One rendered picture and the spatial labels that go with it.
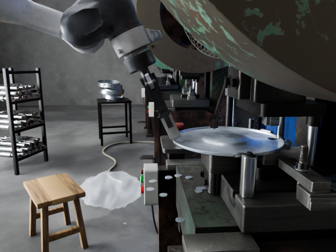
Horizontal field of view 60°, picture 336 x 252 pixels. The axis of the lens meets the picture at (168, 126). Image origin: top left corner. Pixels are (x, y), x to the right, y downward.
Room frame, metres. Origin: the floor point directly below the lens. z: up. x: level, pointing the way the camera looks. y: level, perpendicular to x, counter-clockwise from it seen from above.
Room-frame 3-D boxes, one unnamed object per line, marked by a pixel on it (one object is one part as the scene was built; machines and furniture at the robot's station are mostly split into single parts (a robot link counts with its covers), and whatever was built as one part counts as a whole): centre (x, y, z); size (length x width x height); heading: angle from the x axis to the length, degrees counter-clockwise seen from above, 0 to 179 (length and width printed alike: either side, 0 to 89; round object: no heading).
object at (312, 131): (0.69, -0.35, 0.81); 0.02 x 0.02 x 0.14
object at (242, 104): (0.76, -0.29, 0.86); 0.20 x 0.16 x 0.05; 4
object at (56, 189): (1.49, 0.63, 0.16); 0.34 x 0.24 x 0.34; 36
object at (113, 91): (3.72, 0.70, 0.40); 0.45 x 0.40 x 0.79; 16
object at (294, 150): (0.76, -0.28, 0.76); 0.15 x 0.09 x 0.05; 4
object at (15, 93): (2.74, 1.48, 0.47); 0.46 x 0.43 x 0.95; 74
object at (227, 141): (0.75, -0.16, 0.78); 0.29 x 0.29 x 0.01
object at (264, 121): (0.76, -0.27, 0.84); 0.05 x 0.03 x 0.04; 4
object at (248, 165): (0.58, -0.17, 0.75); 0.03 x 0.03 x 0.10; 4
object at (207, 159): (0.75, -0.11, 0.72); 0.25 x 0.14 x 0.14; 94
